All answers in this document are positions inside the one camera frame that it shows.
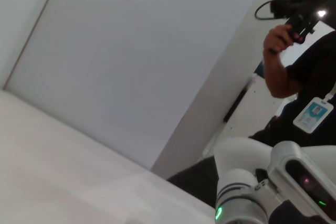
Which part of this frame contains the bare person hand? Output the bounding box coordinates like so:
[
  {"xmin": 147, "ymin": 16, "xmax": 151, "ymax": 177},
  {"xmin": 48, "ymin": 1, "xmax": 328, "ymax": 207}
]
[{"xmin": 262, "ymin": 23, "xmax": 294, "ymax": 57}]

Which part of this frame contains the black handheld camera rig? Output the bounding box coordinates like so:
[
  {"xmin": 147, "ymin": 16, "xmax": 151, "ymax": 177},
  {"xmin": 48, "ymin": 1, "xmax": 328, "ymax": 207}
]
[{"xmin": 254, "ymin": 0, "xmax": 329, "ymax": 55}]

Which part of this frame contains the bare person forearm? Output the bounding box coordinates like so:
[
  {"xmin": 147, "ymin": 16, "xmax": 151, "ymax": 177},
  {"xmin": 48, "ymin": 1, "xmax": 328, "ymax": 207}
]
[{"xmin": 263, "ymin": 50, "xmax": 300, "ymax": 99}]

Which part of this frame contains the person in black clothes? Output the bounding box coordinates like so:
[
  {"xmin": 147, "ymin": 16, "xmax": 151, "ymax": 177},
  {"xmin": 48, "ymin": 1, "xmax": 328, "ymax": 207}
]
[{"xmin": 166, "ymin": 0, "xmax": 336, "ymax": 209}]

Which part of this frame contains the white blue ID badge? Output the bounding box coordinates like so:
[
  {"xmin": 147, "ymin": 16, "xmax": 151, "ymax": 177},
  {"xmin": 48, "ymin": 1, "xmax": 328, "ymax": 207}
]
[{"xmin": 292, "ymin": 97, "xmax": 334, "ymax": 134}]

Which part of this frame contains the black bar door handle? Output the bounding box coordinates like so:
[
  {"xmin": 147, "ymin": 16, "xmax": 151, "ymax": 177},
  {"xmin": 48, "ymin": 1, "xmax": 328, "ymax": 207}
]
[{"xmin": 223, "ymin": 87, "xmax": 247, "ymax": 123}]

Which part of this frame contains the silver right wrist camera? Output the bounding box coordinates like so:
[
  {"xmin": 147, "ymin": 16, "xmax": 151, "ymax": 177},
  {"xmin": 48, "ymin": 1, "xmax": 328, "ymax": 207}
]
[{"xmin": 267, "ymin": 141, "xmax": 336, "ymax": 222}]

